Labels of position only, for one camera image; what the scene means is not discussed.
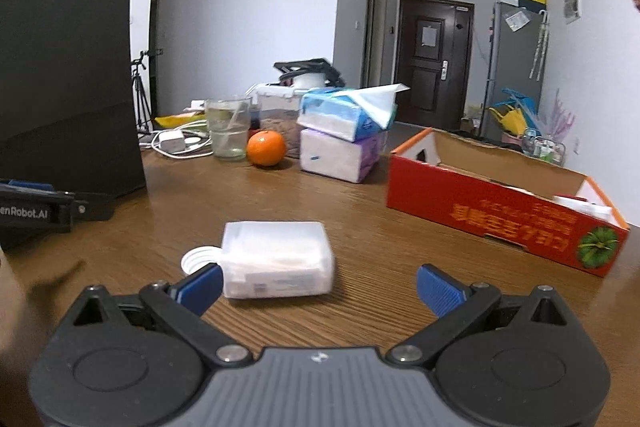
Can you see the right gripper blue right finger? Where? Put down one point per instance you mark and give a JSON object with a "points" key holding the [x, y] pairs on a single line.
{"points": [[438, 291]]}

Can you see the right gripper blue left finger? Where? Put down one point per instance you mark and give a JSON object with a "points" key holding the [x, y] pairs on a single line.
{"points": [[200, 290]]}

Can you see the white translucent plastic box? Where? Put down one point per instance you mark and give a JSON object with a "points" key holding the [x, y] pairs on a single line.
{"points": [[276, 259]]}

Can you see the red white lint brush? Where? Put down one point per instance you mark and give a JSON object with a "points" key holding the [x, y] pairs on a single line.
{"points": [[581, 205]]}

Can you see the person's left hand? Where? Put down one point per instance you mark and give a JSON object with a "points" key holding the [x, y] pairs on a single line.
{"points": [[17, 351]]}

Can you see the white bottle cap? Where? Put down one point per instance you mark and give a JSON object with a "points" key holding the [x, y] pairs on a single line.
{"points": [[198, 257]]}

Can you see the black paper bag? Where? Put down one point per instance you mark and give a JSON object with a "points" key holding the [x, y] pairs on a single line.
{"points": [[67, 111]]}

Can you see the red cardboard box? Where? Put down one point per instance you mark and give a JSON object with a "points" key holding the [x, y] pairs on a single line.
{"points": [[489, 191]]}

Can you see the orange fruit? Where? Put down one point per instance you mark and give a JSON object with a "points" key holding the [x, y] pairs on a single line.
{"points": [[266, 148]]}

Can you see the clear drinking glass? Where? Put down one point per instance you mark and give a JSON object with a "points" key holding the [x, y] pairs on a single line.
{"points": [[228, 122]]}

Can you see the white purple tissue pack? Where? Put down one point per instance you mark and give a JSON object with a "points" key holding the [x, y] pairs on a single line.
{"points": [[326, 155]]}

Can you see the blue yellow bags pile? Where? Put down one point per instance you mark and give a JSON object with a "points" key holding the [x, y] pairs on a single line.
{"points": [[516, 114]]}

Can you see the blue tissue pack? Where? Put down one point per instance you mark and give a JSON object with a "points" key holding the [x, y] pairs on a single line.
{"points": [[350, 114]]}

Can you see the clear food container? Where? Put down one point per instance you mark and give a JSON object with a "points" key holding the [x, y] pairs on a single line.
{"points": [[278, 111]]}

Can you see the grey refrigerator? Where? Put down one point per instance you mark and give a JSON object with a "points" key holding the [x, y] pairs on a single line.
{"points": [[518, 38]]}

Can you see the dark entrance door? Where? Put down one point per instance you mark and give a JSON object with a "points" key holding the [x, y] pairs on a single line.
{"points": [[433, 60]]}

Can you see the black headset on container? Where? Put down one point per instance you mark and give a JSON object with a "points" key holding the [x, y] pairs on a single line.
{"points": [[317, 72]]}

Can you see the camera tripod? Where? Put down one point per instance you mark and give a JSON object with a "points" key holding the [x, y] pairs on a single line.
{"points": [[142, 106]]}

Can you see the white charger with cables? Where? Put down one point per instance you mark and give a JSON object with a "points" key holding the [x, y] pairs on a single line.
{"points": [[187, 141]]}

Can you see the wire trolley with bottles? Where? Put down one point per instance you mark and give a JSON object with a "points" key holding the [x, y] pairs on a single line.
{"points": [[543, 147]]}

